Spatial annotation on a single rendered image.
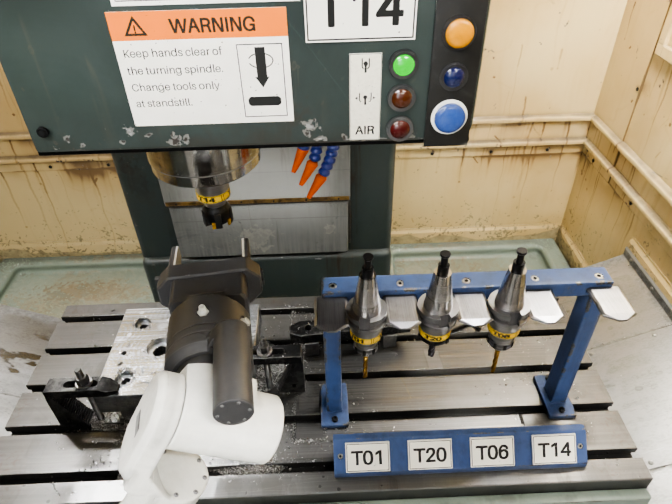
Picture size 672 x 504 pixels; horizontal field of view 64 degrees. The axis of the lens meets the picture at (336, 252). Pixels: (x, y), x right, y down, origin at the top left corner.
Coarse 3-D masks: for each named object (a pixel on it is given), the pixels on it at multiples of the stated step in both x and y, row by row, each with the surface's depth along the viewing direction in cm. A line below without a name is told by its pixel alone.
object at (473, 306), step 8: (456, 296) 85; (464, 296) 85; (472, 296) 85; (480, 296) 85; (464, 304) 83; (472, 304) 83; (480, 304) 83; (464, 312) 82; (472, 312) 82; (480, 312) 82; (488, 312) 82; (464, 320) 81; (472, 320) 81; (480, 320) 81; (488, 320) 81
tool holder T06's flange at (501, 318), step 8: (488, 304) 83; (528, 304) 82; (496, 312) 81; (504, 312) 81; (520, 312) 80; (528, 312) 81; (496, 320) 82; (504, 320) 81; (512, 320) 81; (520, 320) 80
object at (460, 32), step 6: (450, 24) 47; (456, 24) 47; (462, 24) 46; (468, 24) 47; (450, 30) 47; (456, 30) 47; (462, 30) 47; (468, 30) 47; (450, 36) 47; (456, 36) 47; (462, 36) 47; (468, 36) 47; (450, 42) 47; (456, 42) 47; (462, 42) 47; (468, 42) 48
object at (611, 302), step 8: (592, 288) 86; (600, 288) 86; (608, 288) 86; (616, 288) 85; (592, 296) 84; (600, 296) 84; (608, 296) 84; (616, 296) 84; (624, 296) 84; (600, 304) 83; (608, 304) 83; (616, 304) 83; (624, 304) 83; (600, 312) 82; (608, 312) 81; (616, 312) 81; (624, 312) 81; (632, 312) 81; (616, 320) 81; (624, 320) 80
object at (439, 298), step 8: (432, 280) 78; (440, 280) 77; (448, 280) 77; (432, 288) 79; (440, 288) 78; (448, 288) 78; (432, 296) 79; (440, 296) 79; (448, 296) 79; (424, 304) 82; (432, 304) 80; (440, 304) 79; (448, 304) 80; (432, 312) 80; (440, 312) 80; (448, 312) 80
